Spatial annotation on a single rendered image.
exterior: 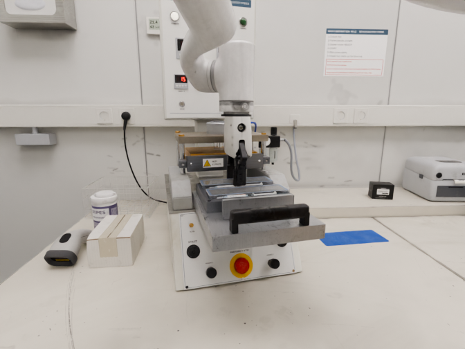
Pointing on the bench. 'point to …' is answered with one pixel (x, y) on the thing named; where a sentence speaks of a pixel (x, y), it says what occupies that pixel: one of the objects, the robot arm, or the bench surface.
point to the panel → (226, 257)
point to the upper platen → (205, 150)
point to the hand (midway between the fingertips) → (236, 176)
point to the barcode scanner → (66, 248)
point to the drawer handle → (253, 216)
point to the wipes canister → (104, 205)
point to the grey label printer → (435, 178)
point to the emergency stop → (241, 265)
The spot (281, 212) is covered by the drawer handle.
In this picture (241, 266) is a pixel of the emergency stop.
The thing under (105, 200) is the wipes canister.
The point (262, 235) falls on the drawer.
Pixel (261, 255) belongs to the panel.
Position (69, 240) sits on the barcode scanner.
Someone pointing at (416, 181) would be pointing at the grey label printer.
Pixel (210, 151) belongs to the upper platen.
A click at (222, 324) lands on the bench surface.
